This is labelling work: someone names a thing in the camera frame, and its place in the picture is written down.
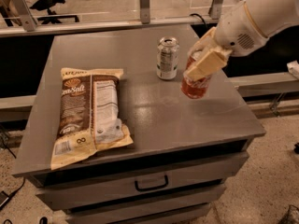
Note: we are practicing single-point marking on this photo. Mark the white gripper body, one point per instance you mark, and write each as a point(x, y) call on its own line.
point(237, 32)

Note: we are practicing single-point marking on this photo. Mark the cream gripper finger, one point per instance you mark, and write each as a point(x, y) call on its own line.
point(204, 44)
point(208, 62)

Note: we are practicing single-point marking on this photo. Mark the red coke can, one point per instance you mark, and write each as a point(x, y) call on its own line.
point(194, 89)

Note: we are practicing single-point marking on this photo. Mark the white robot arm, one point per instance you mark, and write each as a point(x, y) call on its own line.
point(271, 16)

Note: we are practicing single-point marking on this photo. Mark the silver green 7up can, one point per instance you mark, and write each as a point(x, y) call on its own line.
point(167, 58)

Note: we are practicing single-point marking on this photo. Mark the grey drawer cabinet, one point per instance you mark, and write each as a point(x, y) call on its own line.
point(198, 144)

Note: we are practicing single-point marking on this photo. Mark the brown sea salt chip bag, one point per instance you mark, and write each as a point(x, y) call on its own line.
point(89, 116)

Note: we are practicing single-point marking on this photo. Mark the black office chair left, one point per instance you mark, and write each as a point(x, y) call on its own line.
point(52, 16)

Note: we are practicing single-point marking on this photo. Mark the black drawer handle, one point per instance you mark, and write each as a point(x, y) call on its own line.
point(151, 183)

